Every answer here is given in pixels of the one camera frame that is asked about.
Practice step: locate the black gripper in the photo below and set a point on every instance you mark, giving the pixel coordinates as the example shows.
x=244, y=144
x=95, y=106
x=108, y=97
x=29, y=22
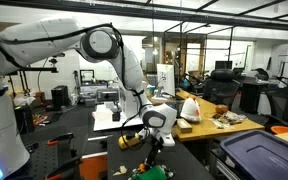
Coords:
x=156, y=146

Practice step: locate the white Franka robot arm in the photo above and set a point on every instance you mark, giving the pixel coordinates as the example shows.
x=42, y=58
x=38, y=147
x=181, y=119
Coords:
x=4, y=110

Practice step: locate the black round hollow object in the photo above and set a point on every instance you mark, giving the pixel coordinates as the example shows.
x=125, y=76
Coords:
x=130, y=135

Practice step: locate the brown round object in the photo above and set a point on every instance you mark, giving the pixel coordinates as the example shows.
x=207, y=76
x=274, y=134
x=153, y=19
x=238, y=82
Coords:
x=222, y=109

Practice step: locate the orange plastic bowl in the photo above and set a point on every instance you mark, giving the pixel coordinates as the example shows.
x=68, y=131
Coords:
x=282, y=130

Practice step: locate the yellow soft toy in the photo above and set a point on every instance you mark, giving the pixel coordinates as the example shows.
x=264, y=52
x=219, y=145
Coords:
x=130, y=143

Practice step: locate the small torn tape residue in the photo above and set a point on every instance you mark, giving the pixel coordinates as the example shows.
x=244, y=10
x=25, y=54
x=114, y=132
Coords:
x=122, y=169

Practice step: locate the small wooden box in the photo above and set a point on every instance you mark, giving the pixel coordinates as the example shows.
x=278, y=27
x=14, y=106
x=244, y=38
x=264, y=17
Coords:
x=184, y=126

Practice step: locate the white flat board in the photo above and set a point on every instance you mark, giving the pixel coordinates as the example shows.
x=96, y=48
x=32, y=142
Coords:
x=114, y=125

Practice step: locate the small black device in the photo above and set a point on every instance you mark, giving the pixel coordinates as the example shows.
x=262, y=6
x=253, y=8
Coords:
x=116, y=115

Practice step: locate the black mug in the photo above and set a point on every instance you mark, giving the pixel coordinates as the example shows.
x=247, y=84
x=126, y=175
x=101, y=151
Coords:
x=180, y=106

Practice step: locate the white hen plush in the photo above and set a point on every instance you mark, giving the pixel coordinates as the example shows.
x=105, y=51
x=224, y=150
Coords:
x=190, y=110

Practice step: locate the grey electronics box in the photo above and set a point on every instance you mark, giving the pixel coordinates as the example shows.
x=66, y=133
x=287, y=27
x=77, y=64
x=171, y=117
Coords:
x=107, y=95

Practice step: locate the white computer monitor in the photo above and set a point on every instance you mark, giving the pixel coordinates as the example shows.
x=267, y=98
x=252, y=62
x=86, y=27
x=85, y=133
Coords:
x=166, y=80

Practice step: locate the pile of small packets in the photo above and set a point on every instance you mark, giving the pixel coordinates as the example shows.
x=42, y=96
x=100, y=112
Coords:
x=229, y=119

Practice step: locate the black mesh office chair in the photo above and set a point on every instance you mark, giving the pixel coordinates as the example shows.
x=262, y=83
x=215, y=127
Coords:
x=220, y=88

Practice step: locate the small black framed screen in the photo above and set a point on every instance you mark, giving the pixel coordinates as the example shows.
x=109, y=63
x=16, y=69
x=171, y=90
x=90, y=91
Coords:
x=87, y=76

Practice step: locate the blue plastic storage bin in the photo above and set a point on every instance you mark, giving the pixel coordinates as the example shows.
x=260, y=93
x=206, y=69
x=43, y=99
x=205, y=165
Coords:
x=264, y=155

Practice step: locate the black computer tower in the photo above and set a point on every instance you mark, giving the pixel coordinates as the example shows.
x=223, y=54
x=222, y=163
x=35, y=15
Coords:
x=60, y=96

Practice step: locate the black desk cabinet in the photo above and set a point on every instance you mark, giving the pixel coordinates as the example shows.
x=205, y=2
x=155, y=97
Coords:
x=252, y=96

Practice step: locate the black computer monitor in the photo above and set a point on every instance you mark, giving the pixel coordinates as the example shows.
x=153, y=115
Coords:
x=223, y=65

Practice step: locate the black control box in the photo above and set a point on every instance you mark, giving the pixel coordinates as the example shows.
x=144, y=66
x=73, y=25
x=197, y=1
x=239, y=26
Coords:
x=24, y=119

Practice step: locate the white plastic bag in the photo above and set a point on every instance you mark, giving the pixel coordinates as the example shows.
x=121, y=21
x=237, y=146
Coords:
x=24, y=100

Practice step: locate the black overhead metal beam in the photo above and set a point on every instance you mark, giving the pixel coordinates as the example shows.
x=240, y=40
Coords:
x=217, y=20

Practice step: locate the black camera on stand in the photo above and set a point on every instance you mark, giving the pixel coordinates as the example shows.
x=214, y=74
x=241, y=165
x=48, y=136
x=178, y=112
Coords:
x=55, y=55

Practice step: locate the black metal stand frame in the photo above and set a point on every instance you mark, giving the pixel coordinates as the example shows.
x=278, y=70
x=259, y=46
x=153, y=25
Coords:
x=34, y=69

